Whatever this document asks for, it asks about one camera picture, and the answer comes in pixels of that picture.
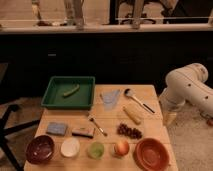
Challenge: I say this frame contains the green pickle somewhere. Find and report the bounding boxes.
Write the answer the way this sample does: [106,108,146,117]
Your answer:
[62,84,80,98]

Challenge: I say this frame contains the blue sponge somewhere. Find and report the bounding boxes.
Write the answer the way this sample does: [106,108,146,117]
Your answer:
[46,122,67,136]

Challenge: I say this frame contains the bunch of dark grapes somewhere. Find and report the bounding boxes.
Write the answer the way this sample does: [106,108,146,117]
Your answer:
[117,123,142,139]

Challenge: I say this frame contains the black handled spoon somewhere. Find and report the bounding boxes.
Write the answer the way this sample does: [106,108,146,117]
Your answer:
[124,88,155,114]

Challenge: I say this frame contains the black office chair base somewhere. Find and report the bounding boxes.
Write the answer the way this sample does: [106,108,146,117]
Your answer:
[0,104,39,171]

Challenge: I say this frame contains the orange bowl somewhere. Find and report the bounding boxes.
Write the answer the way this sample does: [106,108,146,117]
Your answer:
[133,138,169,171]

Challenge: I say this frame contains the purple bowl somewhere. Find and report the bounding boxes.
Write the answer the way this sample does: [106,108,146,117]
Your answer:
[26,135,55,165]

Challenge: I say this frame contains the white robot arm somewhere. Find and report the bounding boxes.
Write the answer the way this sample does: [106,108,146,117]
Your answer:
[159,63,213,126]

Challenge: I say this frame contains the fork with dark handle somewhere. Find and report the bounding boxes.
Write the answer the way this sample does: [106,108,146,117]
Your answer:
[89,116,108,136]

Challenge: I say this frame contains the green plastic tray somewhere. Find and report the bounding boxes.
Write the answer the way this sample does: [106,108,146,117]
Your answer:
[41,76,95,110]

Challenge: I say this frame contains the dark brush block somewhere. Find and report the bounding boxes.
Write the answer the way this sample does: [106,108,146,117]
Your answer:
[72,128,95,138]

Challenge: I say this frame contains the clear plastic cup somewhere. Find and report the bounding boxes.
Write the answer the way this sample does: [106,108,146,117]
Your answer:
[100,89,120,110]

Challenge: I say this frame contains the orange apple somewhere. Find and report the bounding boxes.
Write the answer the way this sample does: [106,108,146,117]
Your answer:
[114,140,130,157]

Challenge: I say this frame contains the green cup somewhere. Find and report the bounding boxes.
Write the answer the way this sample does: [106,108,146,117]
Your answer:
[87,142,105,159]

